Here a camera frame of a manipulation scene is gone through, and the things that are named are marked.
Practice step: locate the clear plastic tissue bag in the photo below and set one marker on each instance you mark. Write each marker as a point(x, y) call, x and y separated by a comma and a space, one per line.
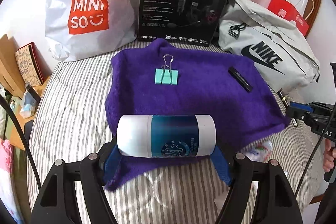
point(29, 106)

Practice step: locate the brown cardboard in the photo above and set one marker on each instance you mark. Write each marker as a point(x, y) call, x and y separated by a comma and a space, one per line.
point(8, 66)

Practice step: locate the purple towel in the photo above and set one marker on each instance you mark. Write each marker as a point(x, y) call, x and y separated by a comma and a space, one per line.
point(199, 92)

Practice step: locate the grey sports bag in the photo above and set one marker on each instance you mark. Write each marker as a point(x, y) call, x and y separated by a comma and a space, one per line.
point(265, 40)

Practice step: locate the white printed packet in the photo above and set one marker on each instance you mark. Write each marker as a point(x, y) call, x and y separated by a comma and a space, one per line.
point(258, 151)

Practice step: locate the small black flashlight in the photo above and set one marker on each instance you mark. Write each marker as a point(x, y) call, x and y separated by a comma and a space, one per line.
point(283, 96)

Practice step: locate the pink cloth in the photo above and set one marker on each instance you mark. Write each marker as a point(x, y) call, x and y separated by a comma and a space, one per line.
point(6, 174)

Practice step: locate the white shopping bag orange logo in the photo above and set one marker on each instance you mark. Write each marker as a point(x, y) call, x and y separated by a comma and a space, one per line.
point(89, 8)

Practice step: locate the small battery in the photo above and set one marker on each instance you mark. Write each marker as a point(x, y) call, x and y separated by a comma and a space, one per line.
point(294, 122)

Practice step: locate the teal binder clip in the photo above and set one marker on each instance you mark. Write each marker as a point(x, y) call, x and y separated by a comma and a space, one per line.
point(166, 78)

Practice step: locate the black flat stick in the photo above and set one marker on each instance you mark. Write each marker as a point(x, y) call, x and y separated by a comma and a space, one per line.
point(240, 79)

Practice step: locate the person's right hand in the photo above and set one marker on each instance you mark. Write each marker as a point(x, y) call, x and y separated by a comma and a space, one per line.
point(329, 158)

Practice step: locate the white and blue cylinder container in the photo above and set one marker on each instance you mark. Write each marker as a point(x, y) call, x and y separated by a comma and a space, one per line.
point(168, 136)

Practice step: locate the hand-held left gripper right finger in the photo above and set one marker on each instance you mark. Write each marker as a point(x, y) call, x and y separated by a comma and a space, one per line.
point(222, 167)

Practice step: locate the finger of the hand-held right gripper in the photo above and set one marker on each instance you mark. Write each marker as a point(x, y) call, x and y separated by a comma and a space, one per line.
point(300, 106)
point(298, 115)

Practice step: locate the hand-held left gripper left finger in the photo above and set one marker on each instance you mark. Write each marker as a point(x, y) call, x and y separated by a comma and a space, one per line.
point(111, 163)

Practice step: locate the brown patterned notebook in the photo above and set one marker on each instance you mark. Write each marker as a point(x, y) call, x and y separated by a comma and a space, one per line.
point(29, 64)

